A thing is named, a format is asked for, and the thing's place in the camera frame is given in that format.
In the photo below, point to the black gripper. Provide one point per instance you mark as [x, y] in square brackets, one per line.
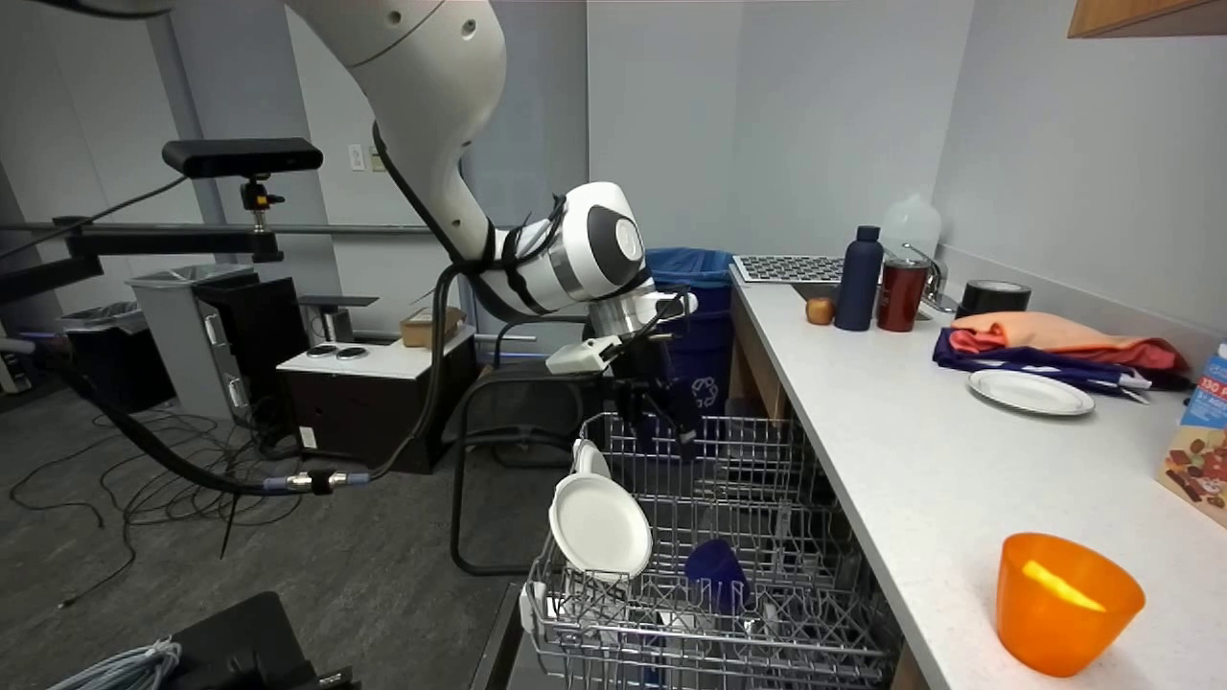
[640, 368]

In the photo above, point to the blue plastic cup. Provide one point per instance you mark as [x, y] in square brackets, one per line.
[715, 577]

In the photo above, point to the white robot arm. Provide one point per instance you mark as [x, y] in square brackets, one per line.
[432, 75]

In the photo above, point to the orange plastic cup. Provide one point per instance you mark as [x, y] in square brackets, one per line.
[1060, 602]

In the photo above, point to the blue recycling bin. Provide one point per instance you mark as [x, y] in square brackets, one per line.
[699, 344]

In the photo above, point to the cardboard box on cabinet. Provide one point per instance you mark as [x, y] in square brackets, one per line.
[418, 330]

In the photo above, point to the navy blue water bottle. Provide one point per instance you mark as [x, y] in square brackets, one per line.
[859, 281]

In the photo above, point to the red travel tumbler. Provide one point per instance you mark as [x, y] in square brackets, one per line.
[903, 287]

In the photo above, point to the black low cabinet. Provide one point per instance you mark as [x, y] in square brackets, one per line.
[360, 399]

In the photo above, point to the black round container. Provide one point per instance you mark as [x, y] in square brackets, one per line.
[989, 298]

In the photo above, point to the orange cloth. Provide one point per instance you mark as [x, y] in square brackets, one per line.
[1041, 330]

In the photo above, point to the white plate on counter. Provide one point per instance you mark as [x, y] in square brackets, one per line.
[1030, 391]

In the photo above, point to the dark blue cloth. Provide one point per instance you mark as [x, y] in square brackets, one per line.
[1055, 367]

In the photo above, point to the colourful cardboard box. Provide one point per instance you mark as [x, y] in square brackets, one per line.
[1199, 454]

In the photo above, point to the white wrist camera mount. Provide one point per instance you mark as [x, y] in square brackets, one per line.
[586, 358]

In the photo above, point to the wire dishwasher rack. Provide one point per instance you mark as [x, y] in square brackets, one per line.
[751, 584]

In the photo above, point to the black camera on stand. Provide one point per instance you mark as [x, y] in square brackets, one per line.
[250, 158]

